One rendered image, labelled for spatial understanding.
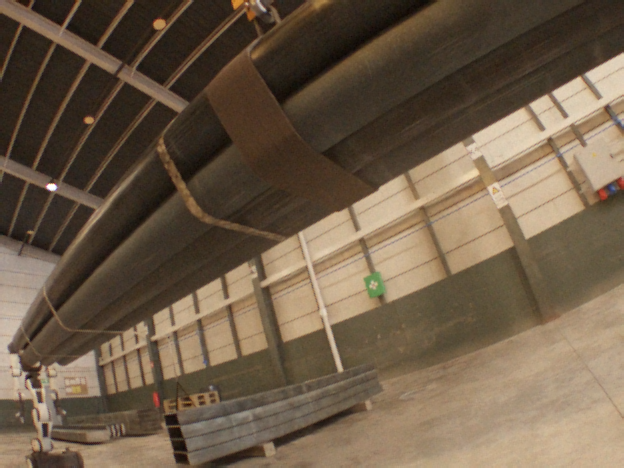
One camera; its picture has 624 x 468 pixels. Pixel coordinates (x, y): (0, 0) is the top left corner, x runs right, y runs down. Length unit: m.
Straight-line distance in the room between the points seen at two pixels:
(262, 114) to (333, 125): 0.16
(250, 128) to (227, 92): 0.11
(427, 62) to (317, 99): 0.24
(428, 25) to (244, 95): 0.43
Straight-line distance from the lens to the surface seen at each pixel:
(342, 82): 0.76
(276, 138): 0.80
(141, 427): 7.76
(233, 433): 2.84
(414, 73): 0.75
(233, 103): 0.86
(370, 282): 7.34
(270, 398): 3.10
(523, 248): 6.56
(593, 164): 6.99
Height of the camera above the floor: 0.55
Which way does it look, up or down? 22 degrees up
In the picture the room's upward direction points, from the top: 17 degrees counter-clockwise
